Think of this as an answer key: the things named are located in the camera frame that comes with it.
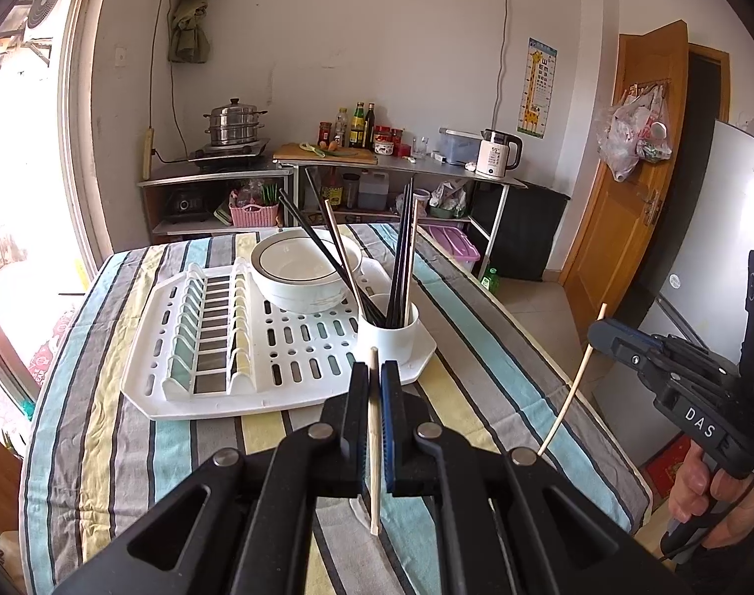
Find hanging plastic bags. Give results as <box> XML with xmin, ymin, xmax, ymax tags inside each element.
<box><xmin>596</xmin><ymin>83</ymin><xmax>674</xmax><ymax>182</ymax></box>

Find black chopstick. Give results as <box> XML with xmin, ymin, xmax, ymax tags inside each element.
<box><xmin>384</xmin><ymin>183</ymin><xmax>409</xmax><ymax>328</ymax></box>
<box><xmin>277</xmin><ymin>197</ymin><xmax>378</xmax><ymax>326</ymax></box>
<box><xmin>394</xmin><ymin>175</ymin><xmax>416</xmax><ymax>328</ymax></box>
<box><xmin>278</xmin><ymin>188</ymin><xmax>385</xmax><ymax>326</ymax></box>
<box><xmin>304</xmin><ymin>175</ymin><xmax>378</xmax><ymax>320</ymax></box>

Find steel steamer pot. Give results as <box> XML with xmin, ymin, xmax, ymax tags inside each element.
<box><xmin>202</xmin><ymin>97</ymin><xmax>270</xmax><ymax>149</ymax></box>

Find window frame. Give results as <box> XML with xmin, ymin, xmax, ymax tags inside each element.
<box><xmin>0</xmin><ymin>0</ymin><xmax>114</xmax><ymax>407</ymax></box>

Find black cooktop stove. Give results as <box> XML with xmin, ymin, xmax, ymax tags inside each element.
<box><xmin>187</xmin><ymin>139</ymin><xmax>273</xmax><ymax>166</ymax></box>

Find black blender base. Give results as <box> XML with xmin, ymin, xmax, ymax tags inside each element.
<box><xmin>165</xmin><ymin>188</ymin><xmax>205</xmax><ymax>222</ymax></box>

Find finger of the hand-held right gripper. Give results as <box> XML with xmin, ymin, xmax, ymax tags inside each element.
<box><xmin>587</xmin><ymin>318</ymin><xmax>671</xmax><ymax>360</ymax></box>
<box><xmin>613</xmin><ymin>344</ymin><xmax>734</xmax><ymax>415</ymax></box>

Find wooden kitchen shelf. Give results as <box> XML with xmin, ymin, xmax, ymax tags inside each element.
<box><xmin>136</xmin><ymin>160</ymin><xmax>295</xmax><ymax>244</ymax></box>

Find white plastic jerry can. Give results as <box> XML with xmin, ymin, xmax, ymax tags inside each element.
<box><xmin>356</xmin><ymin>170</ymin><xmax>391</xmax><ymax>211</ymax></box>

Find pink storage box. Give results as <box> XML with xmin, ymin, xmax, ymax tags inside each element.
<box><xmin>427</xmin><ymin>224</ymin><xmax>481</xmax><ymax>271</ymax></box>

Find pink plastic basket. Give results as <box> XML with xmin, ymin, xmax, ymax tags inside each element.
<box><xmin>229</xmin><ymin>194</ymin><xmax>281</xmax><ymax>228</ymax></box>

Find red sauce jars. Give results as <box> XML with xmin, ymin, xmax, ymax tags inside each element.
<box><xmin>375</xmin><ymin>125</ymin><xmax>413</xmax><ymax>158</ymax></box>

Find giraffe wall poster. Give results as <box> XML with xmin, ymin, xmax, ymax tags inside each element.
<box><xmin>516</xmin><ymin>36</ymin><xmax>558</xmax><ymax>139</ymax></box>

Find wooden cutting board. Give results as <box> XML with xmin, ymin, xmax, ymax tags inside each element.
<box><xmin>272</xmin><ymin>142</ymin><xmax>378</xmax><ymax>166</ymax></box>

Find white cup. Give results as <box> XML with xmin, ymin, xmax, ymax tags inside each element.
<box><xmin>356</xmin><ymin>293</ymin><xmax>421</xmax><ymax>366</ymax></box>

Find plastic bags under table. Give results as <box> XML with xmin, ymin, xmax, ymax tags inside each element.
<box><xmin>429</xmin><ymin>179</ymin><xmax>471</xmax><ymax>218</ymax></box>

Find white plastic dish rack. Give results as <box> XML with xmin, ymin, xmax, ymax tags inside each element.
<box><xmin>121</xmin><ymin>256</ymin><xmax>438</xmax><ymax>420</ymax></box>

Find person's right hand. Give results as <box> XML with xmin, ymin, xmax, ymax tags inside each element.
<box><xmin>668</xmin><ymin>449</ymin><xmax>754</xmax><ymax>551</ymax></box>

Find white refrigerator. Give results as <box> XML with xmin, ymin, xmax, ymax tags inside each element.
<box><xmin>590</xmin><ymin>118</ymin><xmax>754</xmax><ymax>485</ymax></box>

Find black panel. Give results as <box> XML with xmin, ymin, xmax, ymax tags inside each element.
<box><xmin>469</xmin><ymin>188</ymin><xmax>570</xmax><ymax>282</ymax></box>

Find white electric kettle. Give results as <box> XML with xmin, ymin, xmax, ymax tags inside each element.
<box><xmin>474</xmin><ymin>128</ymin><xmax>524</xmax><ymax>180</ymax></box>

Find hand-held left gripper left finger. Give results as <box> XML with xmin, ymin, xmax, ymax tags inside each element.
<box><xmin>55</xmin><ymin>360</ymin><xmax>372</xmax><ymax>595</ymax></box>

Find clear plastic storage container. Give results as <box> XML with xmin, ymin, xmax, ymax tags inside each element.
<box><xmin>438</xmin><ymin>126</ymin><xmax>487</xmax><ymax>166</ymax></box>

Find striped tablecloth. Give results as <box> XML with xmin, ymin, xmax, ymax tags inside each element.
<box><xmin>20</xmin><ymin>222</ymin><xmax>655</xmax><ymax>595</ymax></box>

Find red floor mat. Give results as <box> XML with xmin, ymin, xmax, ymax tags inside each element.
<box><xmin>639</xmin><ymin>434</ymin><xmax>694</xmax><ymax>498</ymax></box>

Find metal kitchen table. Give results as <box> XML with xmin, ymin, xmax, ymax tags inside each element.
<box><xmin>274</xmin><ymin>157</ymin><xmax>530</xmax><ymax>281</ymax></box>

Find wooden door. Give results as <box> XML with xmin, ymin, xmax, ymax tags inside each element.
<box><xmin>559</xmin><ymin>20</ymin><xmax>689</xmax><ymax>349</ymax></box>

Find green hanging cloth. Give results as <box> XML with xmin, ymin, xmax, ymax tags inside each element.
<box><xmin>167</xmin><ymin>0</ymin><xmax>212</xmax><ymax>64</ymax></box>

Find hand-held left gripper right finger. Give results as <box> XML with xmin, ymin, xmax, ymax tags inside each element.
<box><xmin>380</xmin><ymin>359</ymin><xmax>666</xmax><ymax>595</ymax></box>

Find white bowl with dark rim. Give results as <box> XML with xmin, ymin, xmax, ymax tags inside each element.
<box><xmin>251</xmin><ymin>229</ymin><xmax>364</xmax><ymax>315</ymax></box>

